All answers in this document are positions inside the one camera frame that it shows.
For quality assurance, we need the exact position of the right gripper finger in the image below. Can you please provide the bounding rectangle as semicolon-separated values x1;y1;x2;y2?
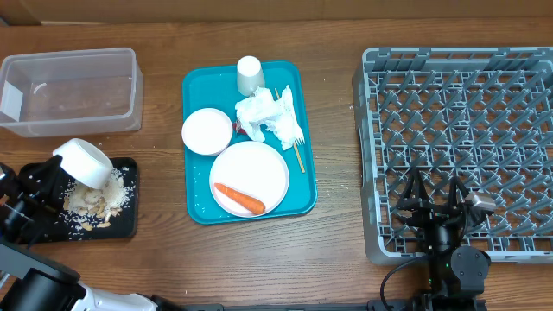
448;176;469;211
396;168;430;210

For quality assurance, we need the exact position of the white bowl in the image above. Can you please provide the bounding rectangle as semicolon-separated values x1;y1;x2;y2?
53;138;113;189
181;108;233;156

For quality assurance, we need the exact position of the white round plate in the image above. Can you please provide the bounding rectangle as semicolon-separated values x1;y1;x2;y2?
209;141;289;218

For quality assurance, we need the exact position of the orange carrot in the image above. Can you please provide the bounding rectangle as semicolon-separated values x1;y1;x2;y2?
214;183;265;215

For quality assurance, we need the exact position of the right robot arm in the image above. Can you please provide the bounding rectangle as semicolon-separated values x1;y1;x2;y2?
396;168;497;310

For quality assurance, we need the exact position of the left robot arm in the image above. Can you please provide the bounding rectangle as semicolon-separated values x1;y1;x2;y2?
1;155;183;311

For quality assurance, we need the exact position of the grey dishwasher rack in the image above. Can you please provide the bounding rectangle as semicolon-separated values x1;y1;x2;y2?
352;47;552;264

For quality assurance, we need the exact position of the black tray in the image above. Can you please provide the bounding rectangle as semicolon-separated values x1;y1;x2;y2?
34;157;139;243

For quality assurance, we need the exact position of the peanuts and rice pile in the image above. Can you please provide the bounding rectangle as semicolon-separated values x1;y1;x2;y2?
61;167;136;232

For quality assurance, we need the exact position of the clear plastic bin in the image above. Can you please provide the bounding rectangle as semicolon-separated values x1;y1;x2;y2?
1;48;143;137

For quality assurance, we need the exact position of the teal serving tray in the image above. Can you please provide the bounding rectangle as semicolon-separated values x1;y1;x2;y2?
182;60;318;225

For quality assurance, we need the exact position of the crumpled white napkin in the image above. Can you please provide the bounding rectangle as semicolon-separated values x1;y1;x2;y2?
235;85;305;150

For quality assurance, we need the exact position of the red wrapper scrap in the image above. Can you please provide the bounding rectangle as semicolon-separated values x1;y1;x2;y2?
233;121;246;135

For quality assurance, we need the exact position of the white paper cup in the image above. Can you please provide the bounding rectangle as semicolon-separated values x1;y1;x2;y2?
237;55;265;97

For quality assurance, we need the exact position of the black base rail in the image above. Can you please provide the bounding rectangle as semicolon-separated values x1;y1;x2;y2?
181;299;424;311

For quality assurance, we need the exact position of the wooden handled fork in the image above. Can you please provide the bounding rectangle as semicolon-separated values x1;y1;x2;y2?
274;88;306;174

